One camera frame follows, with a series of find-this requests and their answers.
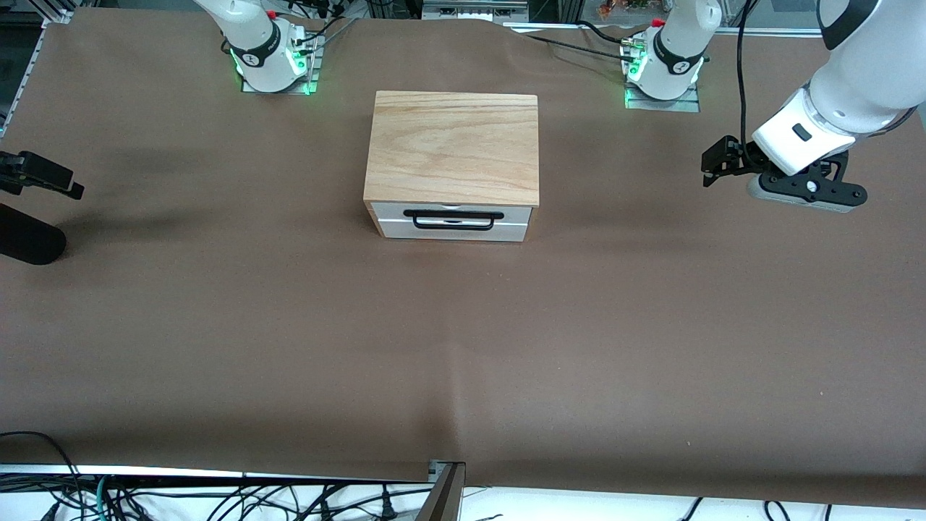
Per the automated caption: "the black wire drawer handle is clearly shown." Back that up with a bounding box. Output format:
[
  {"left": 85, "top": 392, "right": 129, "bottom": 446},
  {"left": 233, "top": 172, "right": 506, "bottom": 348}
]
[{"left": 403, "top": 209, "right": 506, "bottom": 232}]

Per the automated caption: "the wooden drawer cabinet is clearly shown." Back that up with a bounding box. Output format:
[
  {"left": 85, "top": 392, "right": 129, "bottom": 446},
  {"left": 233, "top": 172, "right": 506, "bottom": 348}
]
[{"left": 363, "top": 90, "right": 540, "bottom": 243}]

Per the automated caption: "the white lower drawer front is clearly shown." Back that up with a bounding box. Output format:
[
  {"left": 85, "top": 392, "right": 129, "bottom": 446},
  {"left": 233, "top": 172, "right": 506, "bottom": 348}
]
[{"left": 375, "top": 219, "right": 531, "bottom": 242}]

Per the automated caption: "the black rounded object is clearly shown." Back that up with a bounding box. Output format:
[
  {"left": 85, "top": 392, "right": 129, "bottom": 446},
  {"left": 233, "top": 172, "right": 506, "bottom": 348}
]
[{"left": 0, "top": 203, "right": 67, "bottom": 266}]

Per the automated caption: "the grey metal box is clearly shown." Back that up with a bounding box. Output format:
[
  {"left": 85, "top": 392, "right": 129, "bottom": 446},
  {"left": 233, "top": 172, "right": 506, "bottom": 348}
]
[{"left": 422, "top": 0, "right": 530, "bottom": 23}]

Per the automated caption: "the brown paper table cover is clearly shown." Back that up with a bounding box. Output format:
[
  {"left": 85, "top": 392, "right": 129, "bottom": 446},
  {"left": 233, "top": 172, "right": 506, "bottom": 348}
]
[{"left": 0, "top": 7, "right": 926, "bottom": 509}]

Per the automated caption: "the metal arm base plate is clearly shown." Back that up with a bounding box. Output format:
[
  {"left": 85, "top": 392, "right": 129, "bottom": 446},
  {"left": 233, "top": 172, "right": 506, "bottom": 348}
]
[
  {"left": 624, "top": 43, "right": 701, "bottom": 112},
  {"left": 240, "top": 33, "right": 320, "bottom": 96}
]

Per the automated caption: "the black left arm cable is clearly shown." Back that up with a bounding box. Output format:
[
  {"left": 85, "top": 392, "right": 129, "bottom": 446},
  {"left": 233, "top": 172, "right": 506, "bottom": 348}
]
[{"left": 734, "top": 0, "right": 760, "bottom": 149}]

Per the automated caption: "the aluminium frame rail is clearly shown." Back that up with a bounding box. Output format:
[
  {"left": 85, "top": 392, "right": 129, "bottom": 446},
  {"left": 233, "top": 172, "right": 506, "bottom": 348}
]
[{"left": 0, "top": 0, "right": 77, "bottom": 137}]

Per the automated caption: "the black base power cable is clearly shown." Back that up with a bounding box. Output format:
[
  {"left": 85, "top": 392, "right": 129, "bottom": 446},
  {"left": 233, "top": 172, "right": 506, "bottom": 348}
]
[
  {"left": 521, "top": 32, "right": 632, "bottom": 60},
  {"left": 576, "top": 20, "right": 637, "bottom": 48}
]

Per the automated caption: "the black looped floor cable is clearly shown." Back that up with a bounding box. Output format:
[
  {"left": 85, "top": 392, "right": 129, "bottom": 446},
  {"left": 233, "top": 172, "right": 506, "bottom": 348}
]
[{"left": 0, "top": 431, "right": 80, "bottom": 484}]

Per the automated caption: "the black base signal cable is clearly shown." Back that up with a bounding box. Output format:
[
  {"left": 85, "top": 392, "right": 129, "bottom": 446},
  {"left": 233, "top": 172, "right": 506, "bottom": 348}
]
[{"left": 302, "top": 14, "right": 360, "bottom": 51}]

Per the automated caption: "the dark angled post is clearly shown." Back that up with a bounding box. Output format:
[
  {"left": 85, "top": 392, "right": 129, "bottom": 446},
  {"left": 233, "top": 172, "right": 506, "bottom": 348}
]
[{"left": 415, "top": 461, "right": 467, "bottom": 521}]

